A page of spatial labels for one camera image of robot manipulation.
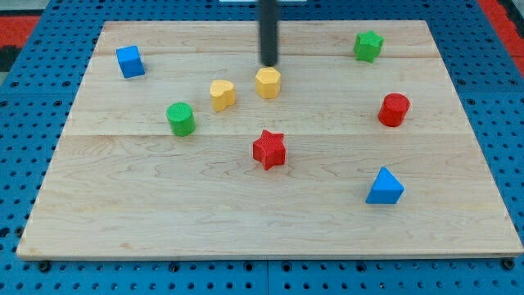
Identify red star block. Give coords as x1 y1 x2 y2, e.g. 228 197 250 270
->
252 129 287 170

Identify yellow heart block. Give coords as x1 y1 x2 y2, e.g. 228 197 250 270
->
210 79 236 112

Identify green star block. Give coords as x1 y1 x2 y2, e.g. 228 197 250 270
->
354 30 384 63

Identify yellow hexagon block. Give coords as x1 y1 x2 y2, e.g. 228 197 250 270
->
255 67 282 99

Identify light wooden board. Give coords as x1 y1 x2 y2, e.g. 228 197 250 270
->
17 20 523 261

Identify green cylinder block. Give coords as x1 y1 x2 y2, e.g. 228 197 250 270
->
166 102 196 137

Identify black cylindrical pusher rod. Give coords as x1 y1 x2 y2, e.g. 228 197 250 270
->
258 0 279 66

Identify blue triangle block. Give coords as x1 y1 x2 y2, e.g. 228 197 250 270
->
366 166 404 204

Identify red cylinder block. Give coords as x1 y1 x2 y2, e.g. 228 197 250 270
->
377 93 411 127

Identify blue cube block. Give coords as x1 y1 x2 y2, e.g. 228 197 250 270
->
115 46 145 79

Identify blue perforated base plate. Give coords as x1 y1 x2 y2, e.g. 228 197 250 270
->
1 1 523 294

